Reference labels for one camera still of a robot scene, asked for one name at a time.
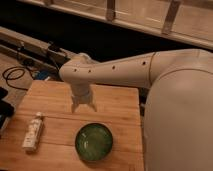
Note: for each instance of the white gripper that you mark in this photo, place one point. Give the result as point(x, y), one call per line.
point(81, 94)

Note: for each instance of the white plastic bottle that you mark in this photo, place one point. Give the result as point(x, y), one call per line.
point(33, 133)

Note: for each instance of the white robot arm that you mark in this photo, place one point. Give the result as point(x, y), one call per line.
point(178, 116)

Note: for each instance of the green ceramic bowl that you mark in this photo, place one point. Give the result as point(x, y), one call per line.
point(93, 142)

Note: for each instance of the wooden cutting board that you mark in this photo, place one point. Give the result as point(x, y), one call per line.
point(117, 108)

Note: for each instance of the blue object on floor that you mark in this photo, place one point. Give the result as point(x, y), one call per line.
point(42, 75)

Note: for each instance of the black clamp on rail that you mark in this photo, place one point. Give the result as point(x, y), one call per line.
point(54, 49)

